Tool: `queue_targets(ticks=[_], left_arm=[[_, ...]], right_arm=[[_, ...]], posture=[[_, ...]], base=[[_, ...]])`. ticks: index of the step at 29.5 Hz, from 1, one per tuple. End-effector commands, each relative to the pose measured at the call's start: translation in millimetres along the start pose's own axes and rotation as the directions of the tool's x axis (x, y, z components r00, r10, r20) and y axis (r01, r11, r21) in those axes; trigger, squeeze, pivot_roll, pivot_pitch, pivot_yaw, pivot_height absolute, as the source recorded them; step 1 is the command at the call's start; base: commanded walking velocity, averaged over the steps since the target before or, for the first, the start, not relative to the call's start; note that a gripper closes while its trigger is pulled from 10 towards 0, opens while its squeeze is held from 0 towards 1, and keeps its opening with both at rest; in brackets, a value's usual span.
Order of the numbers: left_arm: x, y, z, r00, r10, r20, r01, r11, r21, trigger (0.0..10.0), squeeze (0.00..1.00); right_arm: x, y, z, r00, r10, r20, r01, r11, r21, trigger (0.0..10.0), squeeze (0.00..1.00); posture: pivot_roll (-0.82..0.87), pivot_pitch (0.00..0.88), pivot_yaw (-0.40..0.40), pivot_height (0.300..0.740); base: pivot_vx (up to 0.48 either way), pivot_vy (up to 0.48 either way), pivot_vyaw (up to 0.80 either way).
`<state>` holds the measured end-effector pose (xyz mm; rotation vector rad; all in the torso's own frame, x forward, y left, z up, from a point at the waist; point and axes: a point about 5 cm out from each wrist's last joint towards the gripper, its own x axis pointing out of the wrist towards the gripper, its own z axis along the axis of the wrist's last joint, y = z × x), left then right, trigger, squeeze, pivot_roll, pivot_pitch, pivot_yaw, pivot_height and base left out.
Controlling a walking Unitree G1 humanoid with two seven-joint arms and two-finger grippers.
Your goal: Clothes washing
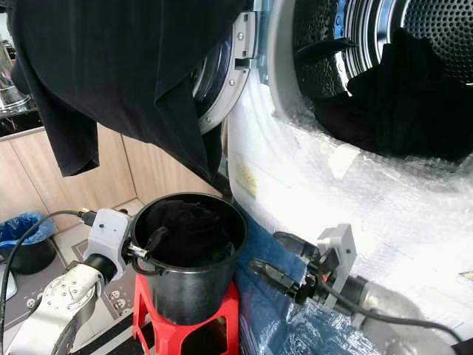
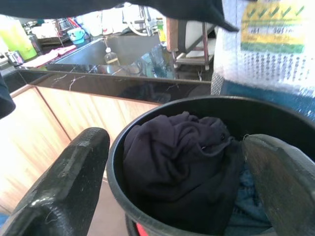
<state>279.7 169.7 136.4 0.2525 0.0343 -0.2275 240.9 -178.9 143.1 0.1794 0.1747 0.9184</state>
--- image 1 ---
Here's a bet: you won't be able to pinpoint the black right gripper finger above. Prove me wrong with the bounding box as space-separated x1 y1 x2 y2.
248 258 299 297
272 231 318 262

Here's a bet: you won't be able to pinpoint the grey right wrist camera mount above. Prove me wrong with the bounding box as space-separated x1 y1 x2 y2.
316 223 358 323

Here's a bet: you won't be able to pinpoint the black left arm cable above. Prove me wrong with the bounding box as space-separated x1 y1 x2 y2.
0 210 98 355

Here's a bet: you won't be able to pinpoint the black clothes in washer drum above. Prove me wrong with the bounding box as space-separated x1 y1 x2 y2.
310 30 473 165

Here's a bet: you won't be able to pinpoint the steel washer drum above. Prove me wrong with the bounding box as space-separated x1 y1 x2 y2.
291 0 473 101

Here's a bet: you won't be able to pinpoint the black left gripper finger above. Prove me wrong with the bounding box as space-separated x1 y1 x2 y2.
146 226 169 257

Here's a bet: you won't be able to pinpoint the stainless steel kettle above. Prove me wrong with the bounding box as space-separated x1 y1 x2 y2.
0 43 35 113

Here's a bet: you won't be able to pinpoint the silver round washer door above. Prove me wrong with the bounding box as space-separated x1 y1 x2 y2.
191 11 261 135

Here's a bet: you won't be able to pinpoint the red plastic stool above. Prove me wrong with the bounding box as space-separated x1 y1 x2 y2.
133 277 242 355

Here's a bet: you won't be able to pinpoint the black plastic bucket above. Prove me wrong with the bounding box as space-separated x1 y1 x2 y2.
129 192 249 327

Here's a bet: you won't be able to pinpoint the yellow washer sticker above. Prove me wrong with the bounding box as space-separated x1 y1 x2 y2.
234 163 260 201

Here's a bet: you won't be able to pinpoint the beige tape piece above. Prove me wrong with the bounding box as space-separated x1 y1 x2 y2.
328 143 364 179

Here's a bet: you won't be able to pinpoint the black clothes pile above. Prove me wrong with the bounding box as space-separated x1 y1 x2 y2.
140 200 231 269

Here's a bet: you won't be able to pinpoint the bubble-wrapped white washing machine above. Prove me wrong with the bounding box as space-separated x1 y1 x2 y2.
225 0 473 337

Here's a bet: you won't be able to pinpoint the black bin with blue bag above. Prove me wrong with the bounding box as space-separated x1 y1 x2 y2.
0 212 59 277

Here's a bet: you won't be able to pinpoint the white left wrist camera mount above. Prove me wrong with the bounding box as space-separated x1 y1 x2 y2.
86 208 135 283

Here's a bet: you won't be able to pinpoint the black hanging shirt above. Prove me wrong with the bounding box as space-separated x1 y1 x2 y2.
4 0 256 187

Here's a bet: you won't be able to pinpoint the light wood cabinet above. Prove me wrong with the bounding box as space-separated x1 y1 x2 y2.
0 122 227 231

